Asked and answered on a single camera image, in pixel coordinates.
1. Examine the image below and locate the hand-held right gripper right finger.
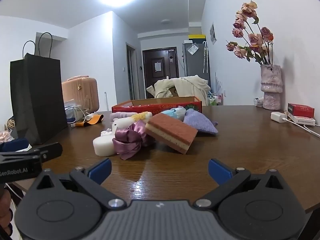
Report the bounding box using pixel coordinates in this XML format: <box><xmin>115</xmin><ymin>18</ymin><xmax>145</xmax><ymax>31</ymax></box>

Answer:
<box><xmin>192</xmin><ymin>158</ymin><xmax>288</xmax><ymax>209</ymax></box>

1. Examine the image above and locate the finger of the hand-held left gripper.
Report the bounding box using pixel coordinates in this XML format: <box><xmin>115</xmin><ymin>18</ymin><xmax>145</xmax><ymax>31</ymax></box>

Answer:
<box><xmin>0</xmin><ymin>138</ymin><xmax>30</xmax><ymax>153</ymax></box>
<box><xmin>37</xmin><ymin>142</ymin><xmax>63</xmax><ymax>162</ymax></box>

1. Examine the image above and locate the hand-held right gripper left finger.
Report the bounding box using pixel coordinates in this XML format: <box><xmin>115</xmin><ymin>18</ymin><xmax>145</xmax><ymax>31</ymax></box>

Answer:
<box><xmin>36</xmin><ymin>158</ymin><xmax>127</xmax><ymax>209</ymax></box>

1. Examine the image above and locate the white round foam sponge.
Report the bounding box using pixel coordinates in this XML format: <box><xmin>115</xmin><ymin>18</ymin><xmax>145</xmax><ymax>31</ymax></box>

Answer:
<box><xmin>93</xmin><ymin>135</ymin><xmax>117</xmax><ymax>156</ymax></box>

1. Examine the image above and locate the purple satin scrunchie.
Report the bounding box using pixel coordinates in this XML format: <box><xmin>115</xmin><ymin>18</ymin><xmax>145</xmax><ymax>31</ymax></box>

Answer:
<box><xmin>112</xmin><ymin>120</ymin><xmax>157</xmax><ymax>160</ymax></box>

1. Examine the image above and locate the white plush toy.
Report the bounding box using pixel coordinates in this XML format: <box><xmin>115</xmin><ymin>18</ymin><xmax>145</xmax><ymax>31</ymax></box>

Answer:
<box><xmin>111</xmin><ymin>117</ymin><xmax>140</xmax><ymax>136</ymax></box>

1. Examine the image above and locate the purple knitted cloth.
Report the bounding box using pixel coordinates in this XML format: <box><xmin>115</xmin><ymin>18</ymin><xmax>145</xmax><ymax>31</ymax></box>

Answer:
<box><xmin>183</xmin><ymin>110</ymin><xmax>218</xmax><ymax>134</ymax></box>

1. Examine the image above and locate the lilac fuzzy cloth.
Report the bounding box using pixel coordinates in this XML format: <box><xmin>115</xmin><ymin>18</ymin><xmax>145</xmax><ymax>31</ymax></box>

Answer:
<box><xmin>110</xmin><ymin>111</ymin><xmax>137</xmax><ymax>123</ymax></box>

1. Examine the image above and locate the red layered sponge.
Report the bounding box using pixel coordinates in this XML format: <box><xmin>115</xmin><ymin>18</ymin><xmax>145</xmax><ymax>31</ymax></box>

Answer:
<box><xmin>145</xmin><ymin>112</ymin><xmax>198</xmax><ymax>155</ymax></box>

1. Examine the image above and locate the clear plastic object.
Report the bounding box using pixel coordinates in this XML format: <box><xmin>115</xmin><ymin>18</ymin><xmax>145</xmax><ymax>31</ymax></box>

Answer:
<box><xmin>161</xmin><ymin>106</ymin><xmax>187</xmax><ymax>120</ymax></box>

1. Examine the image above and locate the red cardboard box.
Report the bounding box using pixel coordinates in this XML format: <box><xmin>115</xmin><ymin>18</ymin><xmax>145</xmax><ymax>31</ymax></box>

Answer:
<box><xmin>112</xmin><ymin>96</ymin><xmax>202</xmax><ymax>114</ymax></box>

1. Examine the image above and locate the person's left hand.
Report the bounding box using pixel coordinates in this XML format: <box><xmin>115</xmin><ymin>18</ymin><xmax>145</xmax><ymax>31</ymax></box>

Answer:
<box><xmin>0</xmin><ymin>186</ymin><xmax>13</xmax><ymax>236</ymax></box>

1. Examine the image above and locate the pink crinkled wrap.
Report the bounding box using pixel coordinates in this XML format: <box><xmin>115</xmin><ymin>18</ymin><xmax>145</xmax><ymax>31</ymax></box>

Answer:
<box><xmin>0</xmin><ymin>131</ymin><xmax>15</xmax><ymax>142</ymax></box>

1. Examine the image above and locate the black paper bag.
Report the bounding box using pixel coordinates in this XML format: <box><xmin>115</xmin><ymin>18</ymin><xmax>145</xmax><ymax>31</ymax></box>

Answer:
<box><xmin>10</xmin><ymin>32</ymin><xmax>68</xmax><ymax>145</ymax></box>

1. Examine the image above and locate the pink suitcase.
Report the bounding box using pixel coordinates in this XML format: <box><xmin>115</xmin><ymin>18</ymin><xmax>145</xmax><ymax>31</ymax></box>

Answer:
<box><xmin>61</xmin><ymin>76</ymin><xmax>100</xmax><ymax>113</ymax></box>

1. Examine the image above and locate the white charger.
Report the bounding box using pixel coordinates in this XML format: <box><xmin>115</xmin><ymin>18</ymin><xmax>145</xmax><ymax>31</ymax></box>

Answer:
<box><xmin>271</xmin><ymin>112</ymin><xmax>288</xmax><ymax>123</ymax></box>

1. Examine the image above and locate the chair with beige coats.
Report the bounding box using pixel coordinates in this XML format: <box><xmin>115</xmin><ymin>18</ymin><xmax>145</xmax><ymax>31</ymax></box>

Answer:
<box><xmin>146</xmin><ymin>75</ymin><xmax>212</xmax><ymax>106</ymax></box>

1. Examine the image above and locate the brown chair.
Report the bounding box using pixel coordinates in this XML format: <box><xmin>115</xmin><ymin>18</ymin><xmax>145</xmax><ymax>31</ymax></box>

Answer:
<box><xmin>156</xmin><ymin>86</ymin><xmax>179</xmax><ymax>98</ymax></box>

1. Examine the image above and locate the white flat box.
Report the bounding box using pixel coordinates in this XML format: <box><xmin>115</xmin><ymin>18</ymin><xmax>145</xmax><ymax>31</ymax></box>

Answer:
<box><xmin>287</xmin><ymin>112</ymin><xmax>317</xmax><ymax>126</ymax></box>

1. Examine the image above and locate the pink textured vase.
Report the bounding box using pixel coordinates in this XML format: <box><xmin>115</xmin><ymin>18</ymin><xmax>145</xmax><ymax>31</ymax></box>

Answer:
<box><xmin>260</xmin><ymin>64</ymin><xmax>283</xmax><ymax>110</ymax></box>

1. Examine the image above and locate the grey interior door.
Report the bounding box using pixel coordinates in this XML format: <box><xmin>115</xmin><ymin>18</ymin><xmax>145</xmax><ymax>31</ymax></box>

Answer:
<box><xmin>126</xmin><ymin>44</ymin><xmax>137</xmax><ymax>100</ymax></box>

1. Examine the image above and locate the red small box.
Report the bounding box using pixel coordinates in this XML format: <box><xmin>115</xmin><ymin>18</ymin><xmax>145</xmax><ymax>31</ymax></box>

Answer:
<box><xmin>287</xmin><ymin>103</ymin><xmax>315</xmax><ymax>118</ymax></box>

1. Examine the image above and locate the dark brown entrance door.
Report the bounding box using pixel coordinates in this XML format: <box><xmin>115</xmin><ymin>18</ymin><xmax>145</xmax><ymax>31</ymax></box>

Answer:
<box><xmin>142</xmin><ymin>47</ymin><xmax>178</xmax><ymax>99</ymax></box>

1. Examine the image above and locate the grey fridge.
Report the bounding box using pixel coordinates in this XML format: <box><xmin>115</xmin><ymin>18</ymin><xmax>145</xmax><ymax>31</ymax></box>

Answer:
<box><xmin>182</xmin><ymin>42</ymin><xmax>210</xmax><ymax>80</ymax></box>

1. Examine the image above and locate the white folded umbrella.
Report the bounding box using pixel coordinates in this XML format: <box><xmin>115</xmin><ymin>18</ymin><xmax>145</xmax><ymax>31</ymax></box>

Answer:
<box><xmin>203</xmin><ymin>41</ymin><xmax>209</xmax><ymax>74</ymax></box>

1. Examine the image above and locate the yellow black box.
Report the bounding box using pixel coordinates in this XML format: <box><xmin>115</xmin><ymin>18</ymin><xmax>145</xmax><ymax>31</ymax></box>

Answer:
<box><xmin>188</xmin><ymin>34</ymin><xmax>207</xmax><ymax>43</ymax></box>

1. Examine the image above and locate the bunch of dried roses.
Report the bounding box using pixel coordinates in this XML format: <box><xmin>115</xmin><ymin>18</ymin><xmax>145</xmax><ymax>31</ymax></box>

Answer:
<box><xmin>226</xmin><ymin>0</ymin><xmax>274</xmax><ymax>65</ymax></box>

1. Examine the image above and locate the white cable bundle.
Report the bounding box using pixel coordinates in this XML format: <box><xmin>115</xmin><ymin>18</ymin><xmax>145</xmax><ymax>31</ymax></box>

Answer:
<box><xmin>64</xmin><ymin>106</ymin><xmax>87</xmax><ymax>121</ymax></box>

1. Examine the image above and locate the orange black strap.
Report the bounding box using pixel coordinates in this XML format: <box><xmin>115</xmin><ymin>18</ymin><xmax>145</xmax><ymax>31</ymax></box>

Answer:
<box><xmin>75</xmin><ymin>114</ymin><xmax>104</xmax><ymax>127</ymax></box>

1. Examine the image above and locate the white charger cable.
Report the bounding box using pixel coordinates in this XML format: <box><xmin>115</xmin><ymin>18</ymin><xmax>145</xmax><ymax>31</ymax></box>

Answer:
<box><xmin>282</xmin><ymin>117</ymin><xmax>320</xmax><ymax>138</ymax></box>

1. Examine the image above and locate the wall poster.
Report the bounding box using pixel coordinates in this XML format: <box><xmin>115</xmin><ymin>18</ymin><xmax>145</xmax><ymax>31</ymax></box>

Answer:
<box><xmin>209</xmin><ymin>24</ymin><xmax>217</xmax><ymax>45</ymax></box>

